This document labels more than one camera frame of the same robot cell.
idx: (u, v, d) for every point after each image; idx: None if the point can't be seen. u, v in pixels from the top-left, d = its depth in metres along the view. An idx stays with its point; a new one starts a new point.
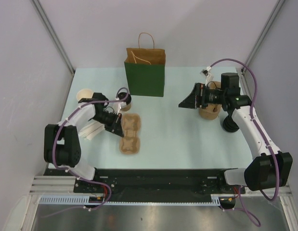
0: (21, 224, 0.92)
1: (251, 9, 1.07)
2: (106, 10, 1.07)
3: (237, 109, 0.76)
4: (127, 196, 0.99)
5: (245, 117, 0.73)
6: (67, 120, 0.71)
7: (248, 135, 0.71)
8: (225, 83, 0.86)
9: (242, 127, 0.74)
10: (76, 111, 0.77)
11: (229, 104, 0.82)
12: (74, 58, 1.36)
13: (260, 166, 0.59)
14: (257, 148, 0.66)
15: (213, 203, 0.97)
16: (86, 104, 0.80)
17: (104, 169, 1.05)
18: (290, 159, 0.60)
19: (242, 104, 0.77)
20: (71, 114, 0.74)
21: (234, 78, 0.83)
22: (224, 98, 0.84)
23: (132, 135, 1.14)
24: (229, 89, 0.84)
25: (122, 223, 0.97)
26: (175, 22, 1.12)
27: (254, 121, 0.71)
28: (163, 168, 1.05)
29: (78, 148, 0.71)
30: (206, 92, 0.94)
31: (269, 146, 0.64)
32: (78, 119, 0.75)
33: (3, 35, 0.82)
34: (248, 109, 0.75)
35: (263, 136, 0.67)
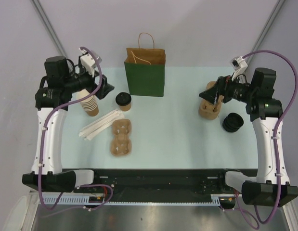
0: (21, 224, 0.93)
1: (251, 9, 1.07)
2: (106, 10, 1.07)
3: (261, 120, 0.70)
4: (126, 196, 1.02)
5: (266, 131, 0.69)
6: (41, 167, 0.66)
7: (261, 152, 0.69)
8: (258, 80, 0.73)
9: (259, 139, 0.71)
10: (43, 142, 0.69)
11: (254, 107, 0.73)
12: (74, 58, 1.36)
13: (259, 191, 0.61)
14: (265, 173, 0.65)
15: (213, 203, 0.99)
16: (46, 123, 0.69)
17: (104, 169, 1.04)
18: (294, 193, 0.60)
19: (269, 112, 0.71)
20: (41, 152, 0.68)
21: (269, 78, 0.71)
22: (251, 99, 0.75)
23: (123, 138, 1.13)
24: (260, 89, 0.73)
25: (122, 223, 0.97)
26: (175, 22, 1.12)
27: (274, 141, 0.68)
28: (163, 168, 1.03)
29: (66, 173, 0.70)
30: (230, 88, 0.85)
31: (278, 176, 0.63)
32: (50, 150, 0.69)
33: (4, 35, 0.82)
34: (274, 122, 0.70)
35: (277, 162, 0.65)
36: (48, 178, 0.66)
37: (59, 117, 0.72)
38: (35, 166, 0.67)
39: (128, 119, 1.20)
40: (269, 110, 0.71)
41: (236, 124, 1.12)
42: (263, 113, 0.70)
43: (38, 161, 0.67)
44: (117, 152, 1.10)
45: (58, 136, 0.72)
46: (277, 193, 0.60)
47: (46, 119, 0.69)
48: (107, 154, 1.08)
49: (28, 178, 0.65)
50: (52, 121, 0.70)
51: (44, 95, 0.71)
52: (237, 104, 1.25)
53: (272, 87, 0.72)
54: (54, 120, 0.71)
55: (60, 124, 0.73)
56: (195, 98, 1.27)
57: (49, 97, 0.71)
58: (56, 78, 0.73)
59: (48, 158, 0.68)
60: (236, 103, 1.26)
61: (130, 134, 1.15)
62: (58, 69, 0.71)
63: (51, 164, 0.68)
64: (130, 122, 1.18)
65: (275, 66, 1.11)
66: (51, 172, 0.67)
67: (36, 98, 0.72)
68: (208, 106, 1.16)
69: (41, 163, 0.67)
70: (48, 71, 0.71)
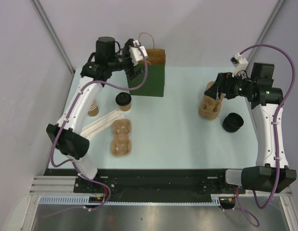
0: (21, 224, 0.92)
1: (251, 9, 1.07)
2: (106, 10, 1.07)
3: (261, 106, 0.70)
4: (127, 196, 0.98)
5: (266, 117, 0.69)
6: (65, 121, 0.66)
7: (261, 135, 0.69)
8: (256, 71, 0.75)
9: (259, 124, 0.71)
10: (75, 102, 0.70)
11: (256, 95, 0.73)
12: (74, 58, 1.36)
13: (258, 174, 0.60)
14: (265, 156, 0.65)
15: (214, 203, 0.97)
16: (85, 87, 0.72)
17: (104, 169, 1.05)
18: (292, 176, 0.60)
19: (270, 99, 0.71)
20: (71, 110, 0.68)
21: (268, 67, 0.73)
22: (252, 88, 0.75)
23: (123, 138, 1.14)
24: (260, 79, 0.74)
25: (122, 223, 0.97)
26: (175, 22, 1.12)
27: (274, 126, 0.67)
28: (163, 168, 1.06)
29: (85, 141, 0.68)
30: (231, 83, 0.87)
31: (277, 159, 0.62)
32: (78, 112, 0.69)
33: (4, 35, 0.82)
34: (274, 109, 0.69)
35: (277, 146, 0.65)
36: (66, 134, 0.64)
37: (96, 88, 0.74)
38: (62, 120, 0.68)
39: (128, 119, 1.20)
40: (270, 97, 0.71)
41: (236, 124, 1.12)
42: (264, 99, 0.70)
43: (65, 116, 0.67)
44: (117, 151, 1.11)
45: (89, 104, 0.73)
46: (276, 176, 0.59)
47: (85, 84, 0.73)
48: (107, 154, 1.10)
49: (50, 127, 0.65)
50: (88, 88, 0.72)
51: (90, 66, 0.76)
52: (237, 104, 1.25)
53: (271, 77, 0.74)
54: (90, 88, 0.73)
55: (93, 96, 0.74)
56: (194, 98, 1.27)
57: (93, 70, 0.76)
58: (103, 55, 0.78)
59: (73, 117, 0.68)
60: (236, 103, 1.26)
61: (130, 133, 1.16)
62: (106, 46, 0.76)
63: (74, 123, 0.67)
64: (130, 122, 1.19)
65: (276, 66, 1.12)
66: (71, 129, 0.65)
67: (84, 67, 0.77)
68: (208, 106, 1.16)
69: (66, 118, 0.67)
70: (98, 48, 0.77)
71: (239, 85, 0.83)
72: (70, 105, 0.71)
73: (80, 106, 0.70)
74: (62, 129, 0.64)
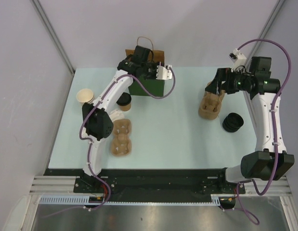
0: (21, 224, 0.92)
1: (251, 9, 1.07)
2: (106, 11, 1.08)
3: (259, 96, 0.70)
4: (127, 196, 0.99)
5: (265, 106, 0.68)
6: (100, 101, 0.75)
7: (260, 122, 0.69)
8: (254, 64, 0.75)
9: (257, 112, 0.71)
10: (110, 88, 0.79)
11: (254, 85, 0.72)
12: (74, 59, 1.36)
13: (257, 160, 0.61)
14: (263, 141, 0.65)
15: (213, 203, 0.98)
16: (121, 77, 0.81)
17: (106, 170, 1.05)
18: (290, 161, 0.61)
19: (268, 89, 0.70)
20: (105, 94, 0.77)
21: (265, 59, 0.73)
22: (250, 80, 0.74)
23: (123, 138, 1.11)
24: (257, 70, 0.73)
25: (122, 222, 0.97)
26: (175, 22, 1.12)
27: (272, 113, 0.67)
28: (162, 168, 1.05)
29: (110, 124, 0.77)
30: (231, 78, 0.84)
31: (275, 144, 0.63)
32: (111, 97, 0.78)
33: (4, 35, 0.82)
34: (272, 97, 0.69)
35: (275, 131, 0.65)
36: (98, 112, 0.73)
37: (128, 82, 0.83)
38: (97, 100, 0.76)
39: (128, 119, 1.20)
40: (269, 87, 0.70)
41: (236, 124, 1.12)
42: (262, 89, 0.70)
43: (100, 97, 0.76)
44: (118, 152, 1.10)
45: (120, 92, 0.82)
46: (275, 161, 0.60)
47: (121, 74, 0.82)
48: (108, 155, 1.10)
49: (86, 105, 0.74)
50: (123, 80, 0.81)
51: (126, 63, 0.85)
52: (237, 104, 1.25)
53: (268, 69, 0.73)
54: (124, 79, 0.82)
55: (124, 87, 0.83)
56: (195, 98, 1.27)
57: (128, 67, 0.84)
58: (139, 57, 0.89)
59: (107, 99, 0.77)
60: (236, 103, 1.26)
61: (130, 133, 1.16)
62: (143, 50, 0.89)
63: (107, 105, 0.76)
64: (130, 122, 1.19)
65: (275, 65, 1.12)
66: (103, 109, 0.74)
67: (121, 63, 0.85)
68: (208, 106, 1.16)
69: (101, 99, 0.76)
70: (136, 52, 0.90)
71: (237, 79, 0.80)
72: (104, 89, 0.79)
73: (114, 92, 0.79)
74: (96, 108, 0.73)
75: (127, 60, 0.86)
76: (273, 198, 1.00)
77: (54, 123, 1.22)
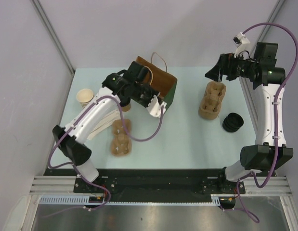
0: (21, 224, 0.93)
1: (251, 9, 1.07)
2: (106, 11, 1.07)
3: (264, 86, 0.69)
4: (127, 196, 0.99)
5: (267, 97, 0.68)
6: (71, 128, 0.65)
7: (262, 115, 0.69)
8: (259, 51, 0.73)
9: (260, 105, 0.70)
10: (86, 111, 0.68)
11: (258, 74, 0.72)
12: (74, 58, 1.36)
13: (256, 152, 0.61)
14: (264, 135, 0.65)
15: (214, 203, 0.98)
16: (102, 98, 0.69)
17: (105, 169, 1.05)
18: (290, 154, 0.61)
19: (272, 79, 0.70)
20: (79, 118, 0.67)
21: (271, 46, 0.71)
22: (254, 68, 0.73)
23: (123, 138, 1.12)
24: (263, 58, 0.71)
25: (122, 223, 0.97)
26: (175, 22, 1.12)
27: (275, 106, 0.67)
28: (163, 168, 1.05)
29: (85, 151, 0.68)
30: (234, 64, 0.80)
31: (276, 138, 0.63)
32: (86, 122, 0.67)
33: (4, 35, 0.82)
34: (276, 89, 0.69)
35: (276, 125, 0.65)
36: (68, 141, 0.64)
37: (110, 104, 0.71)
38: (69, 125, 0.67)
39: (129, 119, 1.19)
40: (273, 77, 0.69)
41: (236, 123, 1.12)
42: (265, 80, 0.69)
43: (72, 123, 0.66)
44: (117, 151, 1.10)
45: (101, 115, 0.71)
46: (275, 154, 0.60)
47: (105, 95, 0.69)
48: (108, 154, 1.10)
49: (57, 130, 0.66)
50: (105, 100, 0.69)
51: (113, 79, 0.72)
52: (237, 104, 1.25)
53: (274, 56, 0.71)
54: (106, 101, 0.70)
55: (106, 109, 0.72)
56: (195, 98, 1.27)
57: (115, 84, 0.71)
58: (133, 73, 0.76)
59: (81, 126, 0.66)
60: (236, 103, 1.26)
61: (129, 134, 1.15)
62: (139, 68, 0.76)
63: (80, 132, 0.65)
64: (130, 122, 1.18)
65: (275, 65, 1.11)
66: (74, 137, 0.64)
67: (108, 78, 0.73)
68: (208, 106, 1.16)
69: (73, 124, 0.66)
70: (131, 69, 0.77)
71: (241, 64, 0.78)
72: (81, 112, 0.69)
73: (90, 116, 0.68)
74: (66, 135, 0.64)
75: (116, 76, 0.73)
76: (273, 198, 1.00)
77: (54, 123, 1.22)
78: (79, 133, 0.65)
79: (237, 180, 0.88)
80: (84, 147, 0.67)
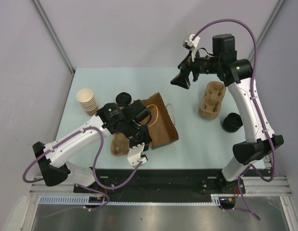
0: (21, 224, 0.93)
1: (252, 9, 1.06)
2: (105, 11, 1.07)
3: (237, 84, 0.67)
4: (127, 196, 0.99)
5: (244, 94, 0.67)
6: (49, 150, 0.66)
7: (243, 112, 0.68)
8: (218, 46, 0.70)
9: (238, 102, 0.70)
10: (69, 138, 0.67)
11: (227, 72, 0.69)
12: (74, 58, 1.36)
13: (254, 151, 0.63)
14: (254, 133, 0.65)
15: (213, 203, 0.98)
16: (88, 129, 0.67)
17: (104, 170, 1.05)
18: (280, 139, 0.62)
19: (241, 73, 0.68)
20: (60, 142, 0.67)
21: (229, 40, 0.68)
22: (220, 66, 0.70)
23: (123, 137, 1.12)
24: (225, 54, 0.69)
25: (122, 223, 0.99)
26: (175, 23, 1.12)
27: (253, 101, 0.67)
28: (164, 168, 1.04)
29: (58, 175, 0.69)
30: (197, 64, 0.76)
31: (265, 132, 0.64)
32: (66, 149, 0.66)
33: (3, 35, 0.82)
34: (249, 83, 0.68)
35: (261, 119, 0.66)
36: (42, 163, 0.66)
37: (97, 135, 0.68)
38: (49, 146, 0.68)
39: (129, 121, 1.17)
40: (241, 72, 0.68)
41: (236, 123, 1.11)
42: (237, 77, 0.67)
43: (52, 146, 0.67)
44: (116, 151, 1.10)
45: (84, 144, 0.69)
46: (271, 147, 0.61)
47: (93, 127, 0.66)
48: (108, 154, 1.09)
49: (36, 147, 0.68)
50: (92, 131, 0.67)
51: (109, 110, 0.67)
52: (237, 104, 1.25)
53: (234, 49, 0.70)
54: (93, 133, 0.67)
55: (92, 140, 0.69)
56: (194, 98, 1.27)
57: (109, 116, 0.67)
58: (131, 110, 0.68)
59: (59, 151, 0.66)
60: None
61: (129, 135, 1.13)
62: (141, 108, 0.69)
63: (56, 157, 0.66)
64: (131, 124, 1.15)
65: (275, 64, 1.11)
66: (49, 161, 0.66)
67: (105, 107, 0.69)
68: (208, 106, 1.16)
69: (52, 148, 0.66)
70: (133, 105, 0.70)
71: (204, 63, 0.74)
72: (65, 135, 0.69)
73: (71, 145, 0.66)
74: (41, 158, 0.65)
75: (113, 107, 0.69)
76: (273, 198, 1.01)
77: (53, 123, 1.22)
78: (55, 158, 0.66)
79: (237, 178, 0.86)
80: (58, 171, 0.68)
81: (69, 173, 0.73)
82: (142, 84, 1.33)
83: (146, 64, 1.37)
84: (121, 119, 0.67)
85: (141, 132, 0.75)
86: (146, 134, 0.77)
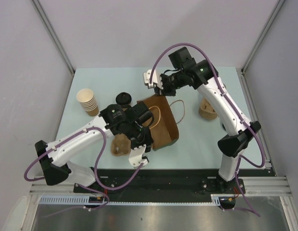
0: (21, 224, 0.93)
1: (251, 9, 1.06)
2: (105, 11, 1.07)
3: (204, 85, 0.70)
4: (127, 196, 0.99)
5: (215, 93, 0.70)
6: (52, 149, 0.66)
7: (219, 110, 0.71)
8: (175, 60, 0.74)
9: (212, 102, 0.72)
10: (71, 137, 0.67)
11: (194, 76, 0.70)
12: (74, 58, 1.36)
13: (239, 142, 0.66)
14: (234, 125, 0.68)
15: (213, 203, 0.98)
16: (91, 128, 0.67)
17: (104, 170, 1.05)
18: (257, 124, 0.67)
19: (206, 74, 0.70)
20: (62, 142, 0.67)
21: (182, 51, 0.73)
22: (185, 74, 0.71)
23: (123, 137, 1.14)
24: (184, 63, 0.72)
25: (122, 223, 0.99)
26: (175, 23, 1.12)
27: (225, 96, 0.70)
28: (164, 168, 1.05)
29: (60, 175, 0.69)
30: (166, 84, 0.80)
31: (244, 122, 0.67)
32: (68, 148, 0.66)
33: (2, 35, 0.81)
34: (214, 82, 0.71)
35: (236, 111, 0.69)
36: (44, 161, 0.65)
37: (100, 135, 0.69)
38: (52, 145, 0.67)
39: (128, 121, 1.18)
40: (205, 73, 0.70)
41: None
42: (203, 78, 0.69)
43: (54, 145, 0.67)
44: (117, 151, 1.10)
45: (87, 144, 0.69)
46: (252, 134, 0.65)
47: (97, 127, 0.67)
48: (108, 155, 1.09)
49: (39, 146, 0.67)
50: (95, 131, 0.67)
51: (112, 111, 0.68)
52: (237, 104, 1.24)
53: (190, 57, 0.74)
54: (96, 133, 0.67)
55: (95, 140, 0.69)
56: (194, 98, 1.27)
57: (112, 117, 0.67)
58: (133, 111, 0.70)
59: (62, 150, 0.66)
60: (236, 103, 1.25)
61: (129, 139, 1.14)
62: (144, 109, 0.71)
63: (58, 156, 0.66)
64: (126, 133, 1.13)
65: (275, 64, 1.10)
66: (51, 160, 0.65)
67: (109, 107, 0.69)
68: (208, 106, 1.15)
69: (55, 147, 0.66)
70: (136, 107, 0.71)
71: (172, 83, 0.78)
72: (68, 135, 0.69)
73: (74, 144, 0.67)
74: (44, 156, 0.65)
75: (114, 108, 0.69)
76: (274, 198, 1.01)
77: (53, 124, 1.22)
78: (57, 158, 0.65)
79: (236, 176, 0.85)
80: (59, 171, 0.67)
81: (69, 173, 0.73)
82: (142, 84, 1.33)
83: (146, 64, 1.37)
84: (124, 120, 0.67)
85: (143, 134, 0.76)
86: (148, 135, 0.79)
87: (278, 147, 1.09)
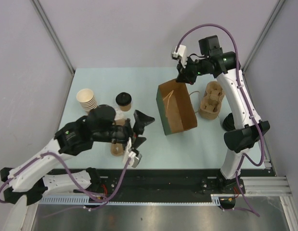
0: (21, 224, 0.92)
1: (251, 9, 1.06)
2: (105, 11, 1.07)
3: (224, 74, 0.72)
4: (127, 196, 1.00)
5: (231, 83, 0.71)
6: (11, 178, 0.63)
7: (231, 101, 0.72)
8: (204, 47, 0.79)
9: (227, 92, 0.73)
10: (29, 164, 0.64)
11: (215, 64, 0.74)
12: (74, 58, 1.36)
13: (242, 135, 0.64)
14: (242, 119, 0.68)
15: (213, 203, 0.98)
16: (46, 154, 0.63)
17: (104, 170, 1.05)
18: (267, 124, 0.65)
19: (228, 64, 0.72)
20: (20, 170, 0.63)
21: (213, 39, 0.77)
22: (209, 61, 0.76)
23: None
24: (211, 50, 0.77)
25: (123, 223, 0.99)
26: (175, 23, 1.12)
27: (240, 89, 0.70)
28: (165, 168, 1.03)
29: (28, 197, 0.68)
30: (189, 67, 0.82)
31: (252, 118, 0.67)
32: (26, 176, 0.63)
33: (2, 35, 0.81)
34: (235, 73, 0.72)
35: (248, 106, 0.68)
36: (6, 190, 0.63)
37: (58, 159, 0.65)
38: (11, 173, 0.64)
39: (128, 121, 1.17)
40: (228, 63, 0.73)
41: None
42: (224, 67, 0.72)
43: (12, 174, 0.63)
44: (116, 151, 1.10)
45: (47, 167, 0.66)
46: (258, 131, 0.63)
47: (50, 152, 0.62)
48: (108, 155, 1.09)
49: (2, 173, 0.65)
50: (49, 156, 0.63)
51: (66, 133, 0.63)
52: None
53: (219, 46, 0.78)
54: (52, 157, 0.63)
55: (54, 163, 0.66)
56: (194, 98, 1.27)
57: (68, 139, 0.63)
58: (89, 127, 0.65)
59: (20, 178, 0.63)
60: None
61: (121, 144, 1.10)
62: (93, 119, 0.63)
63: (19, 184, 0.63)
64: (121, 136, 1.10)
65: (275, 64, 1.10)
66: (11, 189, 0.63)
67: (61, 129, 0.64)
68: (208, 106, 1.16)
69: (13, 176, 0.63)
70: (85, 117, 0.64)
71: (195, 65, 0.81)
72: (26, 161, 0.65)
73: (33, 170, 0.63)
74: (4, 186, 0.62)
75: (68, 129, 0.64)
76: (273, 198, 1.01)
77: (53, 124, 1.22)
78: (16, 186, 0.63)
79: (236, 175, 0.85)
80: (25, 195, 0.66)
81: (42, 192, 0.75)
82: (142, 84, 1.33)
83: (146, 64, 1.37)
84: (80, 140, 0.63)
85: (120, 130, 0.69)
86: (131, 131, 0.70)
87: (278, 147, 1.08)
